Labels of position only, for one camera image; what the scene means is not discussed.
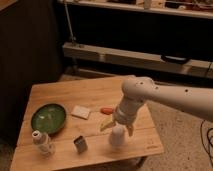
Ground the green ceramic bowl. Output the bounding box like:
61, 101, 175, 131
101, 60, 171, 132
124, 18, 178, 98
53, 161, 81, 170
31, 103, 67, 135

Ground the white flat eraser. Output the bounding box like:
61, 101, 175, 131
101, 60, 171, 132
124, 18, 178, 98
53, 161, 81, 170
71, 105, 91, 119

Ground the low wooden bench shelf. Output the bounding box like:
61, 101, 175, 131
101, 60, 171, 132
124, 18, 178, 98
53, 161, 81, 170
62, 42, 213, 79

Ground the wooden wall shelf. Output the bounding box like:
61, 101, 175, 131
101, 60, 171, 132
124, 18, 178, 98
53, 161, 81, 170
57, 0, 213, 19

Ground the metal pole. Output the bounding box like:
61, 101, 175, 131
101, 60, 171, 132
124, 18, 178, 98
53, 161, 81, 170
63, 0, 76, 46

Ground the small metal box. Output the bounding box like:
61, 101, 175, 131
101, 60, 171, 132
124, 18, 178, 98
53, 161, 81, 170
74, 136, 88, 153

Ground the wooden table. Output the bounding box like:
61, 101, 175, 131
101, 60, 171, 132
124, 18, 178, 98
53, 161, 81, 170
10, 76, 164, 171

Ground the black cable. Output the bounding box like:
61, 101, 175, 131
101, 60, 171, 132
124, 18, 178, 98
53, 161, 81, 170
199, 119, 213, 158

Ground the orange carrot toy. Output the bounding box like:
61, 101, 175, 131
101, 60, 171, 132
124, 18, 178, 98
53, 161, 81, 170
100, 107, 114, 115

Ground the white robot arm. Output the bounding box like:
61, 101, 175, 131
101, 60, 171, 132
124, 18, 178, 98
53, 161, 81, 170
100, 76, 213, 136

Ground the white small bottle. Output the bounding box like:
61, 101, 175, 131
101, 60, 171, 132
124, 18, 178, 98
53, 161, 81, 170
32, 130, 55, 156

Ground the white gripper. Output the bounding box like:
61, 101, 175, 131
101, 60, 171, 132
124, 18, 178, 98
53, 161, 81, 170
100, 96, 145, 136

